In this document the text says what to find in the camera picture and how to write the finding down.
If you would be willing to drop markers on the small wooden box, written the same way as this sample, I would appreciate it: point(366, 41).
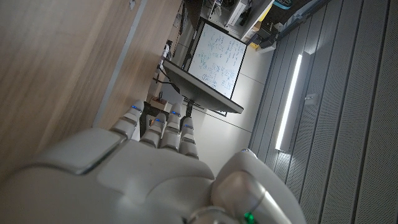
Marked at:
point(159, 103)

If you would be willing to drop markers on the small white connector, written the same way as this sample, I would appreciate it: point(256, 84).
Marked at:
point(132, 4)

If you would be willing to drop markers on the long ceiling light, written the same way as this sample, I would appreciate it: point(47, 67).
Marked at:
point(289, 102)

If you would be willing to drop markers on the white shelf cabinet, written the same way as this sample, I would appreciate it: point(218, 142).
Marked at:
point(242, 14)

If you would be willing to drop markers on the black computer monitor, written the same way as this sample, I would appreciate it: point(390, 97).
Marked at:
point(202, 90)

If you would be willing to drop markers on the whiteboard with writing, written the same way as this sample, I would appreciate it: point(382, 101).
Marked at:
point(217, 59)

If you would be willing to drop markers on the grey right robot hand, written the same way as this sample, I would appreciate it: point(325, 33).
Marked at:
point(140, 180)

